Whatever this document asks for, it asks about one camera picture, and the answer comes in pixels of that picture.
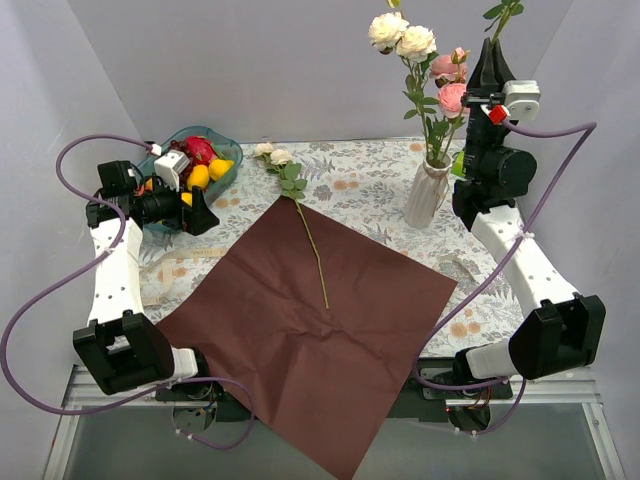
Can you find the pink rose stem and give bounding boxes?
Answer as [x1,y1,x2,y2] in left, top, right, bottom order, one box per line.
[429,47,470,166]

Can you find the peach rose stem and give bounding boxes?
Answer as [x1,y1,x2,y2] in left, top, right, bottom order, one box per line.
[482,0,525,45]

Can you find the white rose stem tall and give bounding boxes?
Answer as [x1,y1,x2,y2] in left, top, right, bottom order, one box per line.
[367,1,449,168]

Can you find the dark red wrapping paper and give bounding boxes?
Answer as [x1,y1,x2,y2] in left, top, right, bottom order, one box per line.
[158,197,456,479]

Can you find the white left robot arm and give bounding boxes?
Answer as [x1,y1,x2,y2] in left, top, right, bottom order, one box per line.
[73,150,219,400]

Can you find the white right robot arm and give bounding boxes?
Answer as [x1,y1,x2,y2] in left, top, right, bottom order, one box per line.
[452,39,606,398]

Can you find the white ribbed ceramic vase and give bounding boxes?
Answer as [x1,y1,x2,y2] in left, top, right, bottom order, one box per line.
[404,153,453,229]

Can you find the black green product box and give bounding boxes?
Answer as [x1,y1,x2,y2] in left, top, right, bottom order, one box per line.
[451,150,466,178]

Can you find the yellow lemon middle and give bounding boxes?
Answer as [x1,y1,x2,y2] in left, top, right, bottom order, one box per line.
[186,164,210,191]

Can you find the yellow lemon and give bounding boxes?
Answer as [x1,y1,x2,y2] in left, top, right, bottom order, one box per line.
[186,164,210,191]
[208,158,234,182]

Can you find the yellow lemon right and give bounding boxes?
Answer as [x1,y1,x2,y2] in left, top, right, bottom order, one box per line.
[208,158,234,182]

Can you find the purple grape bunch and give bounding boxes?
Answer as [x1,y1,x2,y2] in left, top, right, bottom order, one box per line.
[169,140,192,157]

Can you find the red dragon fruit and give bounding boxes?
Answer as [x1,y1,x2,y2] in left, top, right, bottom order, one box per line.
[183,136,218,166]

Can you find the teal plastic fruit tray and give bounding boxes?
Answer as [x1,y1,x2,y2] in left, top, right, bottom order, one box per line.
[135,126,243,232]

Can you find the floral patterned table mat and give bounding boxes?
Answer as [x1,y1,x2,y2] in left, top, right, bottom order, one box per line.
[140,139,523,356]

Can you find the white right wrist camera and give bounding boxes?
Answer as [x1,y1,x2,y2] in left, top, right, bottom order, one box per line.
[488,80,541,125]

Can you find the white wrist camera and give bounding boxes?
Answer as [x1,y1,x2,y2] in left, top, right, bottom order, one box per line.
[154,150,190,191]
[488,80,541,125]

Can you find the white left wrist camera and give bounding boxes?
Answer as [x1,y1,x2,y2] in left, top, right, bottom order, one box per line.
[154,150,190,191]

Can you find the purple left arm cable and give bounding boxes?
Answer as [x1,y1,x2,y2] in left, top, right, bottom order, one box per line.
[0,133,256,449]

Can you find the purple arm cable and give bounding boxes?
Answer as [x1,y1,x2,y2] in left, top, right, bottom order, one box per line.
[412,119,599,436]
[0,133,256,449]

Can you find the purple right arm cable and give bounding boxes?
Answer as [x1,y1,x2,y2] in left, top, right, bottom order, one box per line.
[412,119,599,436]

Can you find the aluminium frame rail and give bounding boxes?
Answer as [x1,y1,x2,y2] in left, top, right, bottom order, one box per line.
[42,362,626,480]

